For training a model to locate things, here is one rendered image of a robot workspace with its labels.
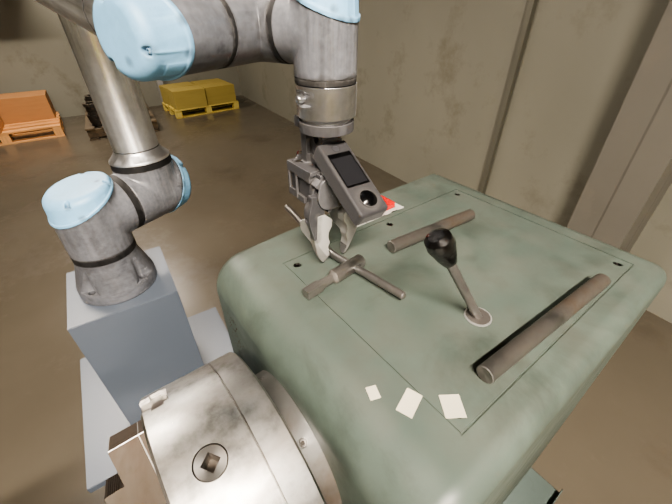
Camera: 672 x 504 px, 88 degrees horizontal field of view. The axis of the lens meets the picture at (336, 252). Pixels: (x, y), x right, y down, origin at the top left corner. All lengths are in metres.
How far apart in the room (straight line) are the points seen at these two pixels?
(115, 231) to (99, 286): 0.12
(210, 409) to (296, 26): 0.42
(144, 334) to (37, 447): 1.38
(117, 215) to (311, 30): 0.51
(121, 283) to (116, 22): 0.54
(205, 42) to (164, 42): 0.05
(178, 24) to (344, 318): 0.36
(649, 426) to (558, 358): 1.82
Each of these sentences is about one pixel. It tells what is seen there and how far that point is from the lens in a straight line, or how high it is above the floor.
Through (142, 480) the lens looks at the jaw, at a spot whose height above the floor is 1.16.
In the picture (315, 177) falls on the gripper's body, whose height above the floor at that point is 1.41.
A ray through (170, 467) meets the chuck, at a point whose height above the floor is 1.24.
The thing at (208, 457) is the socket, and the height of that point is 1.22.
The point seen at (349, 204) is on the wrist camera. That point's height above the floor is 1.40.
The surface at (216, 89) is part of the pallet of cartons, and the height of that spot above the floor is 0.36.
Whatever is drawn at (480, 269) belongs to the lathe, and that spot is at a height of 1.25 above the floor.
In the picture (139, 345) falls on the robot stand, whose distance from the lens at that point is 0.89.
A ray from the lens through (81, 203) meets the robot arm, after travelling 0.75.
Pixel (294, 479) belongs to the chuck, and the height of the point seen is 1.21.
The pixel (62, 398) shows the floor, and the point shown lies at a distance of 2.31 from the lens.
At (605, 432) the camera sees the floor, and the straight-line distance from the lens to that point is 2.17.
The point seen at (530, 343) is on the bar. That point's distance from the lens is 0.48.
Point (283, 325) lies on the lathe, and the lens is 0.48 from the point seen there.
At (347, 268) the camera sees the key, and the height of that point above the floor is 1.27.
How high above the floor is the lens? 1.60
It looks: 36 degrees down
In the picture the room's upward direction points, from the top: straight up
